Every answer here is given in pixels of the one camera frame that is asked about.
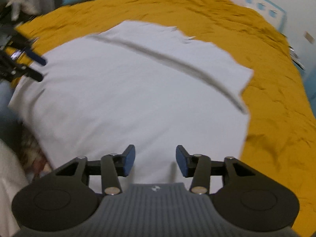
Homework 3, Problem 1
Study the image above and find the white small garment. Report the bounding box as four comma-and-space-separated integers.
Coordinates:
9, 21, 253, 189

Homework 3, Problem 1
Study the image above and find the mustard yellow bed blanket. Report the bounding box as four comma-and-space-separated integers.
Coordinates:
18, 0, 315, 236

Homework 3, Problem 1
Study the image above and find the white blue bed headboard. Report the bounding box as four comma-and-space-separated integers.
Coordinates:
231, 0, 287, 33

